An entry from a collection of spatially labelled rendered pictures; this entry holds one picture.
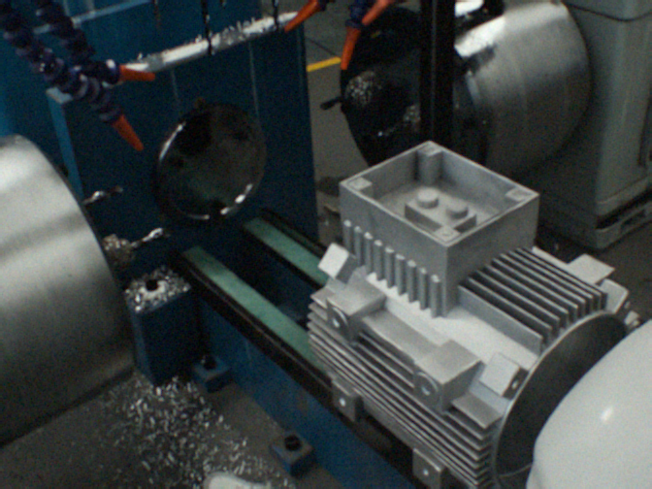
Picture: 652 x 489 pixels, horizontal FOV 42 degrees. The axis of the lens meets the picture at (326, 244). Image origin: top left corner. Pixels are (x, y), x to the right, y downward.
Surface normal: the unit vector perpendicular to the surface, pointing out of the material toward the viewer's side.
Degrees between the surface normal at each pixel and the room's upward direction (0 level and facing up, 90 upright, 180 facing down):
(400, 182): 90
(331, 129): 0
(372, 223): 90
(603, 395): 48
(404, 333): 0
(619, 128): 89
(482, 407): 2
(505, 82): 62
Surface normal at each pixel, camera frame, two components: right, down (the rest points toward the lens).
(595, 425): -0.78, -0.54
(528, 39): 0.42, -0.25
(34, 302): 0.55, 0.04
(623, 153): 0.62, 0.41
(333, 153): -0.06, -0.82
